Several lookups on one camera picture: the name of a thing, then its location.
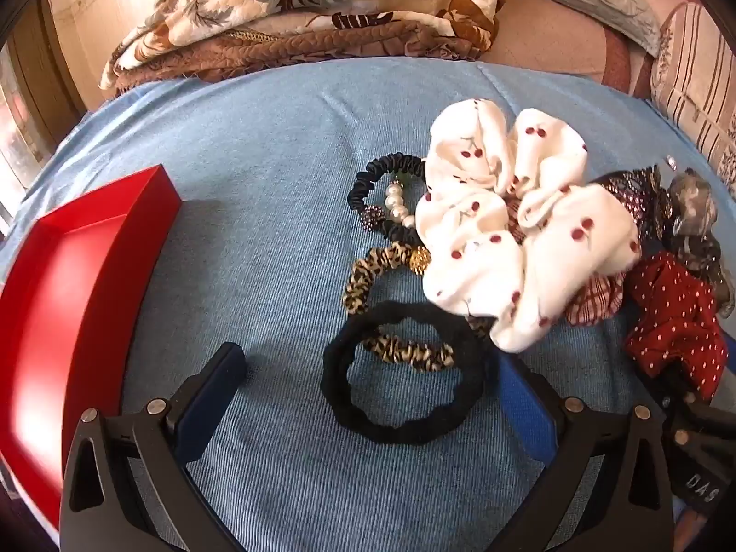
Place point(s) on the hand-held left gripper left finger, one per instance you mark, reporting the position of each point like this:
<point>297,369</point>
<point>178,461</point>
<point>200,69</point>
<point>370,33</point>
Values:
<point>211,403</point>

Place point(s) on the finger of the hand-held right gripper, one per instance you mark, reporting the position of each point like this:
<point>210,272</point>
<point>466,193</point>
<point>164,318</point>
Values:
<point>681,422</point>

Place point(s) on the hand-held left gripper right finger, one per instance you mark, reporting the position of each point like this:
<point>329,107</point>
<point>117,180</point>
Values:
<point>526,414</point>

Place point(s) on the red polka dot scrunchie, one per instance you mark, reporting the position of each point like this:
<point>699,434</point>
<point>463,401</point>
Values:
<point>673,322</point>

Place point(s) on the red plaid scrunchie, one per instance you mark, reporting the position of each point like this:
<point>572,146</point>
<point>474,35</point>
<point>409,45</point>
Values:
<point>595,299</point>

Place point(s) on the red tray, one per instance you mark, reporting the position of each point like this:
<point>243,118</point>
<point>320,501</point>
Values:
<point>63,299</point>

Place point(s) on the white dotted scrunchie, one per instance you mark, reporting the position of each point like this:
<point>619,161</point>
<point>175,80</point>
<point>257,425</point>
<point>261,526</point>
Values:
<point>506,230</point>

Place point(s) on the grey and dark dotted scrunchie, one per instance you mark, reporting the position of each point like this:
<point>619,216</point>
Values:
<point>690,207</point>

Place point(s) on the striped pillow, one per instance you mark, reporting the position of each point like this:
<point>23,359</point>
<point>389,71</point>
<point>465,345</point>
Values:
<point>698,80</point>

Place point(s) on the wooden stained glass door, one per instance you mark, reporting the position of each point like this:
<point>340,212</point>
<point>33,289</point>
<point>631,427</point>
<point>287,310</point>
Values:
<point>26,115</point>

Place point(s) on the pink bedsheet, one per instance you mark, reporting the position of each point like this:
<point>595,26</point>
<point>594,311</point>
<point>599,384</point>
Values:
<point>552,46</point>

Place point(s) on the floral quilt with brown ruffle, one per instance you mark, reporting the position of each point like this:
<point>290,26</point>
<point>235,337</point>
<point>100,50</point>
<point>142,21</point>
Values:
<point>299,0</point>

